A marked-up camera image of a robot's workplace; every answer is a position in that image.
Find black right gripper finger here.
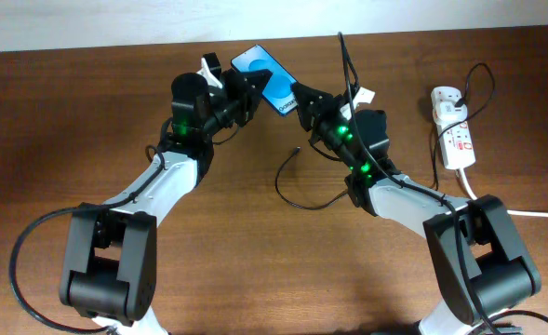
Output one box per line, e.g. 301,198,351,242
298,109,317,132
291,82,334,112

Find white USB charger adapter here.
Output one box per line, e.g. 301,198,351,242
433,100,468,125

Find white power strip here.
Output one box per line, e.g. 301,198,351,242
431,87,475,170

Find black USB charging cable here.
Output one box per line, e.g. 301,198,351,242
274,61,497,211

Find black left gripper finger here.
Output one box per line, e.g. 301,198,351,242
229,96,261,127
230,69,273,96

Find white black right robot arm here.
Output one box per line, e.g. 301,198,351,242
291,83,541,334

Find blue screen smartphone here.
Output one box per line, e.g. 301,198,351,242
231,45,298,116

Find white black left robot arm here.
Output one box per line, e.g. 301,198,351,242
59,70,272,334

